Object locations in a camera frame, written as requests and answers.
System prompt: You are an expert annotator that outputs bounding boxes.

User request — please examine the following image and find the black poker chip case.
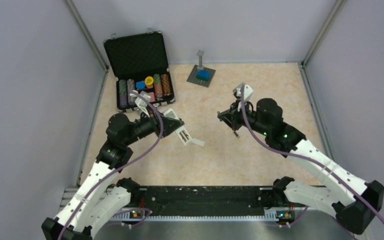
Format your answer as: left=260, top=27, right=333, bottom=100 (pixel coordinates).
left=103, top=31, right=176, bottom=113

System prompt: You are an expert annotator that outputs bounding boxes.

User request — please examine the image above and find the blue poker chip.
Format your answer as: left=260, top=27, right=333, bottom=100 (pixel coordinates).
left=135, top=81, right=147, bottom=91

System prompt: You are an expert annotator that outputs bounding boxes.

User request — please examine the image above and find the yellow poker chip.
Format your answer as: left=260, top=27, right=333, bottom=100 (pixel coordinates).
left=144, top=76, right=154, bottom=86

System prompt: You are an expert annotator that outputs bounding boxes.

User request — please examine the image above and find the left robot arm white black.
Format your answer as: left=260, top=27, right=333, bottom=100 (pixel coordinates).
left=41, top=111, right=184, bottom=240

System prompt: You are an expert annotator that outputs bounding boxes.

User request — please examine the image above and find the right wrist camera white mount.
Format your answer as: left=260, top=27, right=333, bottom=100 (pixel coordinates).
left=233, top=82, right=254, bottom=102

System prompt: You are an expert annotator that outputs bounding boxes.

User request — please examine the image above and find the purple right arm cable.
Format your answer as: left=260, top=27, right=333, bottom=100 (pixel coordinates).
left=239, top=84, right=384, bottom=240

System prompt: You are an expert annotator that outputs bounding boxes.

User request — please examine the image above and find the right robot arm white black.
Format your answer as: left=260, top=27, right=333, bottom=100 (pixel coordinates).
left=217, top=98, right=384, bottom=235

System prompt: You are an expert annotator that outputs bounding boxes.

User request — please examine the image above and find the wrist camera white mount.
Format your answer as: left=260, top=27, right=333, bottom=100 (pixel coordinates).
left=233, top=82, right=254, bottom=102
left=129, top=90, right=153, bottom=117

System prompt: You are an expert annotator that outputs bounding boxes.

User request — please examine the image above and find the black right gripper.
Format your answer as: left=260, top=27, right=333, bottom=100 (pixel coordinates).
left=218, top=97, right=270, bottom=137

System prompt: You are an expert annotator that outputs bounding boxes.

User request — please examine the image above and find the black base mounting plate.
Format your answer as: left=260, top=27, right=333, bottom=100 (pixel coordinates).
left=128, top=186, right=299, bottom=217

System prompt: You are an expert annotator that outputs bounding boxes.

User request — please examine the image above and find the white remote battery cover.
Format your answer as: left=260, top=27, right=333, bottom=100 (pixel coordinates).
left=191, top=138, right=205, bottom=147

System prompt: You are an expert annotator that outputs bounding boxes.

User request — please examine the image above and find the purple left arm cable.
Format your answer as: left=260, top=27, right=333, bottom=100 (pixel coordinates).
left=56, top=90, right=165, bottom=240

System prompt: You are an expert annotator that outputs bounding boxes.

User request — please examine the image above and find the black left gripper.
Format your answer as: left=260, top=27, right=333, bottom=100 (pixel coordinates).
left=123, top=104, right=185, bottom=146

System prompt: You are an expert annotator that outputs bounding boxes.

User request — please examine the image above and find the white remote control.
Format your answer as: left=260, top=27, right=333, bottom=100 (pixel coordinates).
left=163, top=108, right=192, bottom=146

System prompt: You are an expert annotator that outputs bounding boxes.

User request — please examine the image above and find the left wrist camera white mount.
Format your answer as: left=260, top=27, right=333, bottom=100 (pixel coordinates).
left=129, top=90, right=153, bottom=117

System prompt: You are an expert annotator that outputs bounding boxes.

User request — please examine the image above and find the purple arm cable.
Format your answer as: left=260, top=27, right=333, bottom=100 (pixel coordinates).
left=56, top=90, right=165, bottom=240
left=239, top=84, right=384, bottom=240

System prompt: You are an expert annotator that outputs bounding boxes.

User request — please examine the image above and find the grey lego baseplate with bricks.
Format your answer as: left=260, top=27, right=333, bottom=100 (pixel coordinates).
left=186, top=50, right=216, bottom=88

